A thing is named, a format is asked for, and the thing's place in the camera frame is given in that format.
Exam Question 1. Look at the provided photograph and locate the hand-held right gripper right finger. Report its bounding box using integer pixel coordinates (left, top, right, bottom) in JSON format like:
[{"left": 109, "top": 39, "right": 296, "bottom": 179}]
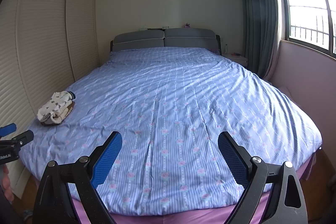
[{"left": 218, "top": 131, "right": 308, "bottom": 224}]

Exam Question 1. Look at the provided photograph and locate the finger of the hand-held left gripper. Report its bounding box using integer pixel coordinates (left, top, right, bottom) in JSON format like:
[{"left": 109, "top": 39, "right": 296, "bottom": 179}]
[
  {"left": 0, "top": 123, "right": 17, "bottom": 136},
  {"left": 0, "top": 130, "right": 34, "bottom": 147}
]

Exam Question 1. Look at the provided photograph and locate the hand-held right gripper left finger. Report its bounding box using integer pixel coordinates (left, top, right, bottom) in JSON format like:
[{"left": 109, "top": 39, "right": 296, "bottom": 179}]
[{"left": 32, "top": 131, "right": 123, "bottom": 224}]

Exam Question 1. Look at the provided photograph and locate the cream printed polo shirt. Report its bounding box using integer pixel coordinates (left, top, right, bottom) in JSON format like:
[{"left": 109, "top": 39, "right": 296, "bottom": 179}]
[{"left": 37, "top": 91, "right": 76, "bottom": 121}]

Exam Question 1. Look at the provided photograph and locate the person's left hand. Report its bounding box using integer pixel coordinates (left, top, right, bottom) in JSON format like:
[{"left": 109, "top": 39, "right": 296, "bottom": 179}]
[{"left": 0, "top": 164, "right": 13, "bottom": 205}]

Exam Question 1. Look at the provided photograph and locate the folded cream garment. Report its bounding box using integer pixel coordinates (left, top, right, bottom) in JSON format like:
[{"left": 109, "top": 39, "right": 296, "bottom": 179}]
[{"left": 41, "top": 107, "right": 72, "bottom": 125}]

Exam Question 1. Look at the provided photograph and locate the bed with blue floral sheet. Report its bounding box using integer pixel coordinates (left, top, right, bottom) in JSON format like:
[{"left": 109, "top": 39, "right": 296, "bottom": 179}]
[{"left": 20, "top": 47, "right": 323, "bottom": 215}]

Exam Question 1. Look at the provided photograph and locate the white nightstand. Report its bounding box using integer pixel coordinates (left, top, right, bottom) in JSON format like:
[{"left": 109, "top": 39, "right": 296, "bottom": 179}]
[{"left": 223, "top": 53, "right": 249, "bottom": 68}]

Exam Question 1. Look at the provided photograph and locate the cream louvered wardrobe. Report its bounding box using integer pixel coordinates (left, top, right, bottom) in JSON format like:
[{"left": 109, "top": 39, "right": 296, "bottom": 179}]
[{"left": 0, "top": 0, "right": 101, "bottom": 198}]

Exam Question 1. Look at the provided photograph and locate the grey padded headboard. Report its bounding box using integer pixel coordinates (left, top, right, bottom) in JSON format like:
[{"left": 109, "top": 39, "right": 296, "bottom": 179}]
[{"left": 110, "top": 28, "right": 221, "bottom": 54}]

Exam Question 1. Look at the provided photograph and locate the teal curtain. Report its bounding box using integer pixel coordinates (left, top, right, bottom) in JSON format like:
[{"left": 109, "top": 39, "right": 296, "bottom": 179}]
[{"left": 236, "top": 0, "right": 285, "bottom": 80}]

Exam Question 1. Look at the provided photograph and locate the barred window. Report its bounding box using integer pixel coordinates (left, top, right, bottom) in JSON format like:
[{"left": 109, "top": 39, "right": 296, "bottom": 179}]
[{"left": 276, "top": 0, "right": 336, "bottom": 59}]

